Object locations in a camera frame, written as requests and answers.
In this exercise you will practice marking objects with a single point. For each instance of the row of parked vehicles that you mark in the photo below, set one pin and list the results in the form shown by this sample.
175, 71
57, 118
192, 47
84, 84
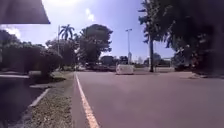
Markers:
100, 67

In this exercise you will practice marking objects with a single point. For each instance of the white concrete barrier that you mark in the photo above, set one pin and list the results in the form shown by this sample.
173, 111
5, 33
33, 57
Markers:
124, 69

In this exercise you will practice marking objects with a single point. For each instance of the street lamp pole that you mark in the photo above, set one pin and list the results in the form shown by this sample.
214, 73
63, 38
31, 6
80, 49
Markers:
128, 46

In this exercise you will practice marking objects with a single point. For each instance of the large round tree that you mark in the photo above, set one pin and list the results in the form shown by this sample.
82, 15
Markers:
94, 43

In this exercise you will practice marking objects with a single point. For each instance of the tall thin tree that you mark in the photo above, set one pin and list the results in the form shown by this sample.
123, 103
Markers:
151, 40

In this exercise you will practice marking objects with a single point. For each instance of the grey asphalt road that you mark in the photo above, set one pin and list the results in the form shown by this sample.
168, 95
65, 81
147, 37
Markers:
146, 100

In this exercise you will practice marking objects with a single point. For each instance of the palm tree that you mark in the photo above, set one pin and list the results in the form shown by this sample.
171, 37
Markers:
66, 32

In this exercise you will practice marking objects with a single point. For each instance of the grey concrete kerb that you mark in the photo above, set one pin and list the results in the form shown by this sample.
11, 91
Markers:
38, 98

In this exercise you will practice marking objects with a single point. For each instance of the dark hedge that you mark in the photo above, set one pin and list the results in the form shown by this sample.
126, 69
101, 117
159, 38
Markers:
23, 58

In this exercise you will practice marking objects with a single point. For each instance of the large dark tree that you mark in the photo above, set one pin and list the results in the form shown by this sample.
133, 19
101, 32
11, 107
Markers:
196, 33

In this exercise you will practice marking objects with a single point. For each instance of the dark asphalt side lane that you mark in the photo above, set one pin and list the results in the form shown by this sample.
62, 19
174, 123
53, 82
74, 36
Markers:
13, 96

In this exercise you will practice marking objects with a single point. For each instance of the dark roof corner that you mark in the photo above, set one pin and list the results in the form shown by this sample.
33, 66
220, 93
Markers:
20, 10

